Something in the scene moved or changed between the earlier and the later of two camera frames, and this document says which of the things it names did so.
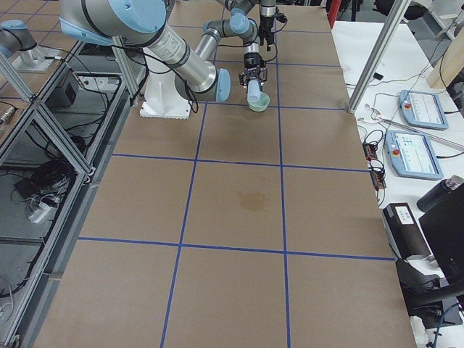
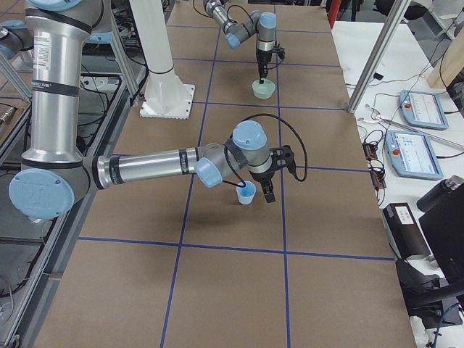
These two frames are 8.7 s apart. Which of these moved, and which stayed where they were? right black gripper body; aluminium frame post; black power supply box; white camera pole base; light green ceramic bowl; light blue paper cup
Moved: right black gripper body; light green ceramic bowl; light blue paper cup
Stayed: white camera pole base; black power supply box; aluminium frame post
